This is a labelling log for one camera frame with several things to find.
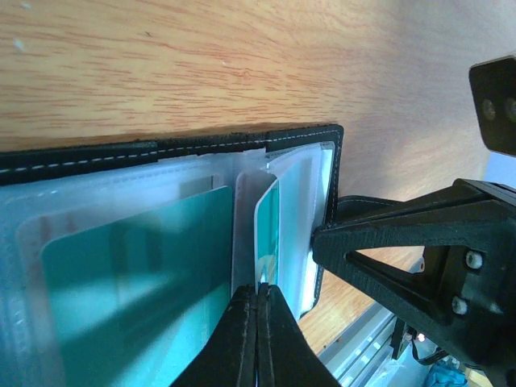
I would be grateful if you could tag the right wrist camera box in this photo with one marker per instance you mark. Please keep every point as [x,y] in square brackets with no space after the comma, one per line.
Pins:
[493,91]

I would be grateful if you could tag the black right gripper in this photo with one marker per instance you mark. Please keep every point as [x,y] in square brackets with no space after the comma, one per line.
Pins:
[443,262]

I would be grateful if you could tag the teal card in sleeve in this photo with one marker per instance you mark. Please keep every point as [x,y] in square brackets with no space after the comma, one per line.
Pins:
[135,301]

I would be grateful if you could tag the grey aluminium frame rail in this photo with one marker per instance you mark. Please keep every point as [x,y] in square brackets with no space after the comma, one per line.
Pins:
[354,356]

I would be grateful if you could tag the teal VIP card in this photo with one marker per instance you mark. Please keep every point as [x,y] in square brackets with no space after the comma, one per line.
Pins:
[266,235]

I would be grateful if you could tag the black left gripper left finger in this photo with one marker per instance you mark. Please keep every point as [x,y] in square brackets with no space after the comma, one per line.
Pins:
[229,356]

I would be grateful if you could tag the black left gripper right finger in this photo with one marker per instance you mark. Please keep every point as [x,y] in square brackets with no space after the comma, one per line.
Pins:
[284,358]

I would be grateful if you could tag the black leather card holder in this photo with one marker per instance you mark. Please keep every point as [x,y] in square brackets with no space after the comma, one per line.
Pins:
[52,193]

